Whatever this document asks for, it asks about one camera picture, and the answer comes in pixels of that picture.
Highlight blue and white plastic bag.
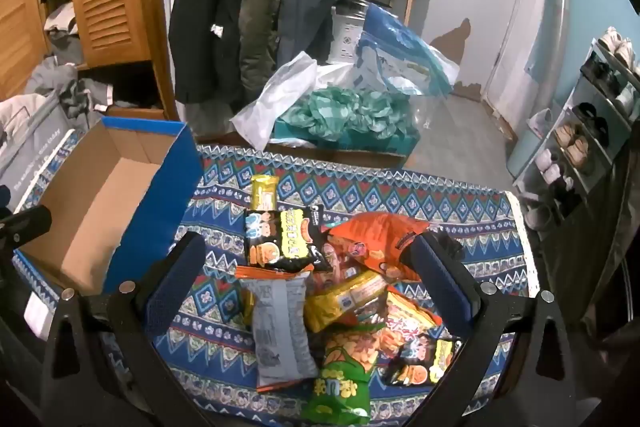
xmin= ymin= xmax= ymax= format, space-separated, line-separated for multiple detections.
xmin=356 ymin=4 xmax=461 ymax=98

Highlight orange white snack packet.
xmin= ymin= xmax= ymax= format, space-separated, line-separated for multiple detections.
xmin=235 ymin=267 xmax=321 ymax=393

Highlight black coat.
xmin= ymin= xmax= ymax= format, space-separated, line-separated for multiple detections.
xmin=167 ymin=0 xmax=258 ymax=105

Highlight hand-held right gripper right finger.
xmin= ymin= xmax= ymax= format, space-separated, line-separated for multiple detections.
xmin=400 ymin=231 xmax=591 ymax=427

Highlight long yellow wafer packet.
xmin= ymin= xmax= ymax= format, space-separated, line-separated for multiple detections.
xmin=250 ymin=175 xmax=281 ymax=211

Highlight shoe rack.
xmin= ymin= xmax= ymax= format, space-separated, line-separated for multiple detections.
xmin=507 ymin=27 xmax=640 ymax=228

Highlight olive coat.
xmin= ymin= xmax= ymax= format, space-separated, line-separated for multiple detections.
xmin=239 ymin=0 xmax=296 ymax=108

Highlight crumpled teal plastic bags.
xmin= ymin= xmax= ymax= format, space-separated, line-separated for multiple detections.
xmin=287 ymin=88 xmax=416 ymax=140

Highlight patterned blue tablecloth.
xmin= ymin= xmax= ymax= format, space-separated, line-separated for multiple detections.
xmin=10 ymin=127 xmax=538 ymax=427

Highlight yellow biscuit packet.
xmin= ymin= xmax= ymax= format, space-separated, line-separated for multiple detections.
xmin=304 ymin=270 xmax=391 ymax=333

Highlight black noodle snack packet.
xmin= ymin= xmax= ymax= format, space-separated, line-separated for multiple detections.
xmin=382 ymin=332 xmax=463 ymax=388

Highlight white patterned box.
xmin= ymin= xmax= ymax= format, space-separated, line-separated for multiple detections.
xmin=331 ymin=0 xmax=371 ymax=65

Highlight green snack packet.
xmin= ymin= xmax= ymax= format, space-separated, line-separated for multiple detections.
xmin=305 ymin=322 xmax=388 ymax=427

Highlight orange and black snack bag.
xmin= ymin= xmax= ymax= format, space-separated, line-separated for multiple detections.
xmin=327 ymin=213 xmax=451 ymax=283

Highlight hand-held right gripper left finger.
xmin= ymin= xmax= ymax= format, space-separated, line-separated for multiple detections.
xmin=40 ymin=232 xmax=221 ymax=427

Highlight blue cardboard box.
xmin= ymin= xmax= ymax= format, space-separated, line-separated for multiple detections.
xmin=17 ymin=117 xmax=203 ymax=295

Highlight pile of grey clothes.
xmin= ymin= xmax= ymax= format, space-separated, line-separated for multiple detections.
xmin=25 ymin=2 xmax=118 ymax=112

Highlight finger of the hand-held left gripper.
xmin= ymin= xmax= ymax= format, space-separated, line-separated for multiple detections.
xmin=0 ymin=206 xmax=53 ymax=253

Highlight black cartoon snack packet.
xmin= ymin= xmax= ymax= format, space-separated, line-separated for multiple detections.
xmin=243 ymin=206 xmax=333 ymax=272

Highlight teal cardboard box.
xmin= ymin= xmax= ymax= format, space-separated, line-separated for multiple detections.
xmin=272 ymin=122 xmax=421 ymax=158

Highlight white door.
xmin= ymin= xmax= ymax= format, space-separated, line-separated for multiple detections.
xmin=487 ymin=0 xmax=571 ymax=122

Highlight group of shoes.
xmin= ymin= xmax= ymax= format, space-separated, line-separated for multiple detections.
xmin=522 ymin=27 xmax=640 ymax=228

